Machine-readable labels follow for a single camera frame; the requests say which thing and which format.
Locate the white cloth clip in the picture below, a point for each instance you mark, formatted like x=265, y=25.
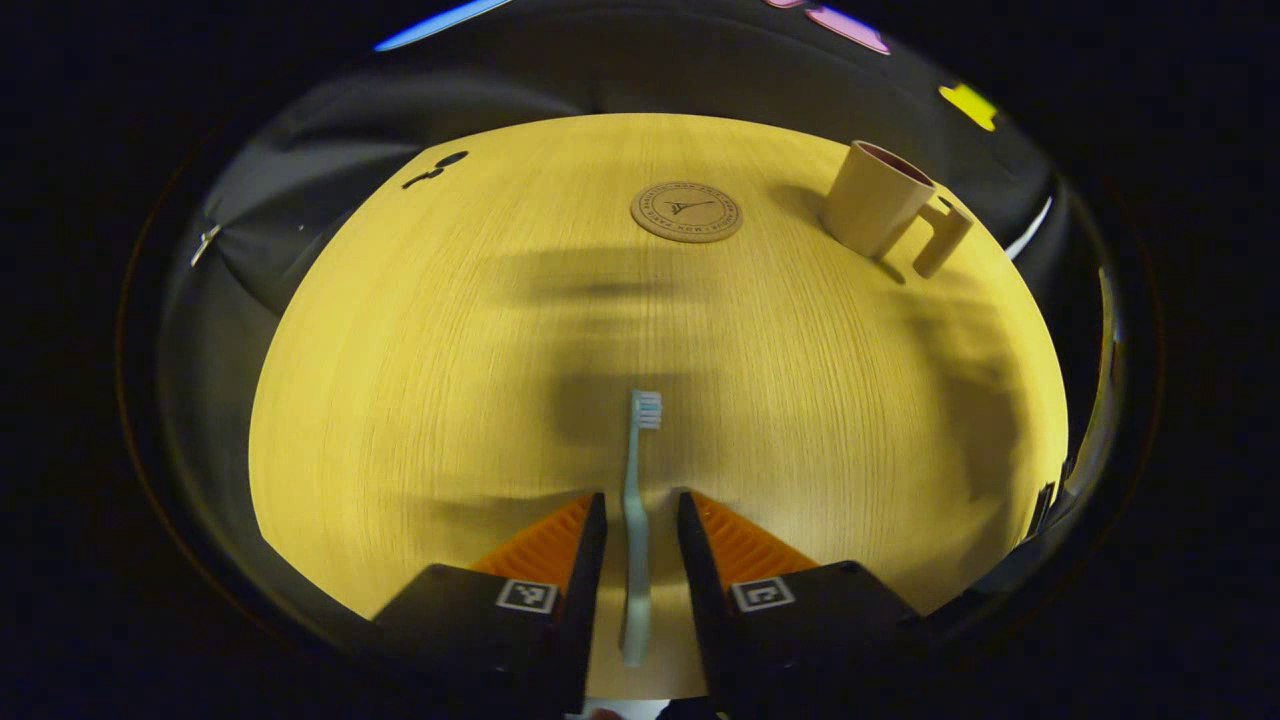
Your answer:
x=205, y=245

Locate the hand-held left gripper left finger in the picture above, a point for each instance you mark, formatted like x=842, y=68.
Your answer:
x=585, y=600

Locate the round brown coaster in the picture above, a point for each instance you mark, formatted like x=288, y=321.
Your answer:
x=687, y=225

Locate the black backdrop cloth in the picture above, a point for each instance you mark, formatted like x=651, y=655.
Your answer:
x=600, y=70

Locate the pale green toothbrush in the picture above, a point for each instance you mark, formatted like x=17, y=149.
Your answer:
x=636, y=520

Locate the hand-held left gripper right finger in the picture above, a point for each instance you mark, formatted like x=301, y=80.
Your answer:
x=700, y=600

